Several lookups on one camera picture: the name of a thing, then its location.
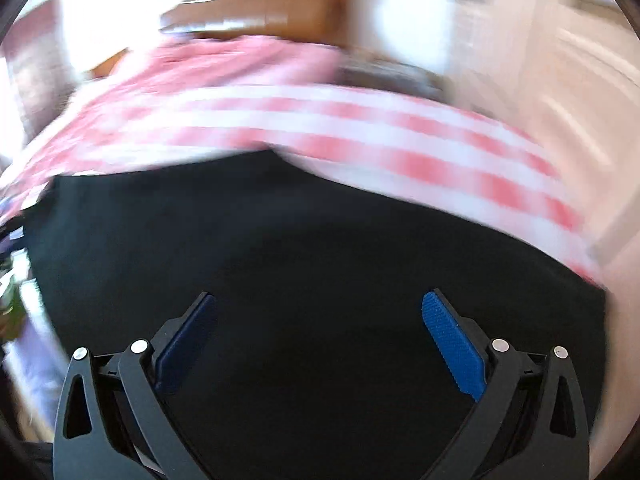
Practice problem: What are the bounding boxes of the reddish patterned curtain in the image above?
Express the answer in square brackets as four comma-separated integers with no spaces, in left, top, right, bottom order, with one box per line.
[0,7,67,161]

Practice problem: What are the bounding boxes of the light wooden wardrobe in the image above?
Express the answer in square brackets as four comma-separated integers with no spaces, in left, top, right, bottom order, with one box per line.
[444,0,640,281]

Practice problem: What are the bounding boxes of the black pants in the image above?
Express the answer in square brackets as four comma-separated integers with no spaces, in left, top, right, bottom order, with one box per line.
[22,150,608,480]

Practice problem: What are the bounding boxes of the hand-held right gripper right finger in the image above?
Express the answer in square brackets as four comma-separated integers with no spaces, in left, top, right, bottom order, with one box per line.
[421,288,591,480]

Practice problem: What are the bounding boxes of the pink quilt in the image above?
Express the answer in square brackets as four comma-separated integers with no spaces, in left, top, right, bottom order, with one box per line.
[65,35,346,111]

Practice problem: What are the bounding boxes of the pink checkered bed sheet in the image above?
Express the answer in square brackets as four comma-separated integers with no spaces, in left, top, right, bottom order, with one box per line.
[0,80,607,291]

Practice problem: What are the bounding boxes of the wooden bed headboard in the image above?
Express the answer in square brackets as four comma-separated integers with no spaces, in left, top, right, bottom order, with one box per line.
[159,0,352,47]

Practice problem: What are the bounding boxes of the nightstand with floral cloth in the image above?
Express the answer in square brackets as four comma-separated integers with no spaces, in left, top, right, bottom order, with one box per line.
[340,57,447,102]

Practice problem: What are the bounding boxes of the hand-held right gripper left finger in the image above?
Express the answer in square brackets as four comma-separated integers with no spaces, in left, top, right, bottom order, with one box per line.
[52,291,219,480]

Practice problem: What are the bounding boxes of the small wooden cabinet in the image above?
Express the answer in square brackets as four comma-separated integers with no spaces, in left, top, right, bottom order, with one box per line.
[90,47,132,80]

